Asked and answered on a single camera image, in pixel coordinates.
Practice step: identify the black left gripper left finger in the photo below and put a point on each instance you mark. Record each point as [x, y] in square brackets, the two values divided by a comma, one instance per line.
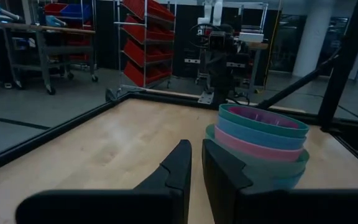
[166, 205]

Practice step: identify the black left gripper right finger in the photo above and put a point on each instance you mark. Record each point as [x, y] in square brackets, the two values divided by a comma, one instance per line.
[228, 202]

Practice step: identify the large green plastic bowl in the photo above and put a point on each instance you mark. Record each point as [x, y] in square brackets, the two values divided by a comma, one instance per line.
[247, 125]
[259, 168]

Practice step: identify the large pink plastic bowl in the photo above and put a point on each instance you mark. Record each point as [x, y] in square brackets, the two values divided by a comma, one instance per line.
[259, 151]
[259, 116]

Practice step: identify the large light blue plastic bowl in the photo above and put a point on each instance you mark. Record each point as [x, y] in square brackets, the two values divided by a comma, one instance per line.
[291, 182]
[259, 137]

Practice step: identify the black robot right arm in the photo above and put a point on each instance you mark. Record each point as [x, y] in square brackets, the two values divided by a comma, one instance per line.
[219, 71]

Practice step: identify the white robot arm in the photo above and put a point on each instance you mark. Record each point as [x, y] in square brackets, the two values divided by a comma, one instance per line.
[217, 12]

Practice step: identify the rack with red bins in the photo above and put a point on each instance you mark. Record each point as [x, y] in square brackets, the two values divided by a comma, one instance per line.
[141, 53]

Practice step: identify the white flat box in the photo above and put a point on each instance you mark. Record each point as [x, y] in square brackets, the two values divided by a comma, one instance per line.
[251, 37]

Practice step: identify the white round pillar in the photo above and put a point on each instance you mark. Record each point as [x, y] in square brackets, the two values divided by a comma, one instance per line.
[309, 46]

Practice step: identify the blue storage bin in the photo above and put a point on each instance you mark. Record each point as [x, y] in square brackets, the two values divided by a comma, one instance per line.
[76, 11]

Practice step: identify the grey wheeled workbench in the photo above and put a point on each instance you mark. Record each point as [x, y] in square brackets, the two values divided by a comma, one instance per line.
[42, 28]

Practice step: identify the red storage bin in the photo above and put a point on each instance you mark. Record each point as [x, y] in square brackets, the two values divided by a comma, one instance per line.
[53, 8]

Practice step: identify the black aluminium table frame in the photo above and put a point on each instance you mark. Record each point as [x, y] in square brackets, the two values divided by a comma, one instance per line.
[346, 62]

